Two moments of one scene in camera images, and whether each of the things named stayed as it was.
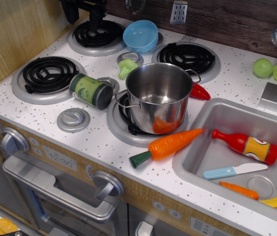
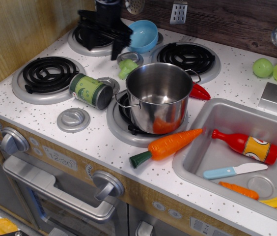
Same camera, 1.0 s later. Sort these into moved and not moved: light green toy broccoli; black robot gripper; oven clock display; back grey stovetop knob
Moved: black robot gripper
Not moved: back grey stovetop knob; light green toy broccoli; oven clock display
